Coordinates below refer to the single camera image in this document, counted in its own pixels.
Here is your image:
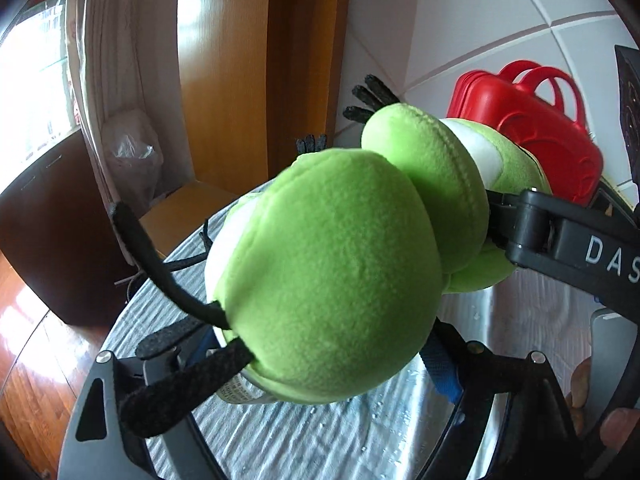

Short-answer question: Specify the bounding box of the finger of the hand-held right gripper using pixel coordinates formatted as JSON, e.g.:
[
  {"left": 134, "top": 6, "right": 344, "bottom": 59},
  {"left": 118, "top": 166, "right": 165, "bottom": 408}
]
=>
[{"left": 487, "top": 187, "right": 558, "bottom": 266}]

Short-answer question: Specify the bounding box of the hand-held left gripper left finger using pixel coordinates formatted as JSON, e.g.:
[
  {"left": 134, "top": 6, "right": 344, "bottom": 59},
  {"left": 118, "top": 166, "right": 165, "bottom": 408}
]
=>
[{"left": 59, "top": 330, "right": 221, "bottom": 480}]

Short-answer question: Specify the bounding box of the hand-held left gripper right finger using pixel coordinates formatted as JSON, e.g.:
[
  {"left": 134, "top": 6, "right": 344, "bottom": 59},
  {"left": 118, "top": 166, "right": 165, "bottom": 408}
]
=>
[{"left": 419, "top": 320, "right": 593, "bottom": 480}]

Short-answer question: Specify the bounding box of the green frog plush toy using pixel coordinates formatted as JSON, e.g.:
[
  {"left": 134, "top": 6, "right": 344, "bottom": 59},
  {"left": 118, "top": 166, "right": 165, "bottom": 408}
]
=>
[{"left": 109, "top": 74, "right": 553, "bottom": 438}]

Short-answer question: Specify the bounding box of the person's right hand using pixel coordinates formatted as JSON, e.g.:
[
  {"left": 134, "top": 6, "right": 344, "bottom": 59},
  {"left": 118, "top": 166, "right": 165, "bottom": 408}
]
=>
[{"left": 570, "top": 360, "right": 640, "bottom": 443}]

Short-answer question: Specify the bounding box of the red bear-face suitcase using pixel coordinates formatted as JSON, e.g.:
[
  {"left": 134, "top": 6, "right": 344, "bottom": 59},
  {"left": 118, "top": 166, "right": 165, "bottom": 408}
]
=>
[{"left": 446, "top": 60, "right": 604, "bottom": 207}]

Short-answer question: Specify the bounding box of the striped blue tablecloth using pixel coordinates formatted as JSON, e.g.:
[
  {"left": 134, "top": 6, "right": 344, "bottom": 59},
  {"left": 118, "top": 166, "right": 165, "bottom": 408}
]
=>
[{"left": 102, "top": 200, "right": 601, "bottom": 480}]

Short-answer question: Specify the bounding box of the wooden stool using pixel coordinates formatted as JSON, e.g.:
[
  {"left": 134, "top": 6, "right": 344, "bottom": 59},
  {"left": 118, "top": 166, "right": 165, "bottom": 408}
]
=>
[{"left": 137, "top": 180, "right": 251, "bottom": 256}]

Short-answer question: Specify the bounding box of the dark wooden cabinet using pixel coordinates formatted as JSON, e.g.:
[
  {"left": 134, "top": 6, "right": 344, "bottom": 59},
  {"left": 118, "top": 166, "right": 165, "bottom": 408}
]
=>
[{"left": 0, "top": 127, "right": 133, "bottom": 326}]

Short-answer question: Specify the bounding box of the clear plastic bag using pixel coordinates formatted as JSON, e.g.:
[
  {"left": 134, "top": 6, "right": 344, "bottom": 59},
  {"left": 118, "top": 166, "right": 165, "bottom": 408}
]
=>
[{"left": 102, "top": 109, "right": 165, "bottom": 211}]

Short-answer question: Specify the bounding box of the white curtain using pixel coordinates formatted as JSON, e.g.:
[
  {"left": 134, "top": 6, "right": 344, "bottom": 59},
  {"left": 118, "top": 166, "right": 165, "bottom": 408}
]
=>
[{"left": 65, "top": 0, "right": 183, "bottom": 266}]

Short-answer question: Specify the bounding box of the window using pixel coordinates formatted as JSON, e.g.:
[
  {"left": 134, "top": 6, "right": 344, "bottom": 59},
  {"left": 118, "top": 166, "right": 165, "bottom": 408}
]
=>
[{"left": 0, "top": 5, "right": 83, "bottom": 186}]

